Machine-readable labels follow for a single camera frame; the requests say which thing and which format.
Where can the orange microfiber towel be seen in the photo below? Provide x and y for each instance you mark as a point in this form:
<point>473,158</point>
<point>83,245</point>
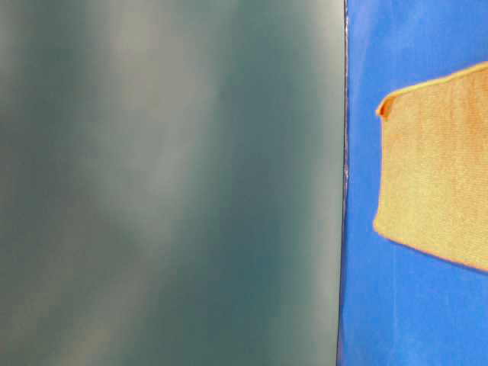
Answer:
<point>433,177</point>

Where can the blue table cloth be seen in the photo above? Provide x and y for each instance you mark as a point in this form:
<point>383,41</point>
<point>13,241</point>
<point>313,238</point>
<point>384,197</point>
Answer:
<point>400,306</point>

